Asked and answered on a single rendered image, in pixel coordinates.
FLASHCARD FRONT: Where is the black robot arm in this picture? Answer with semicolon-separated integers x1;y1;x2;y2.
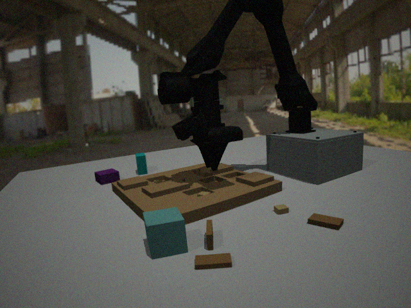
157;0;317;141

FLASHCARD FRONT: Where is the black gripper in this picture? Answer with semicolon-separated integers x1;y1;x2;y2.
190;100;243;171

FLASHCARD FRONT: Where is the tan square puzzle board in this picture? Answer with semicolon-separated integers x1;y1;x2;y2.
111;163;282;225

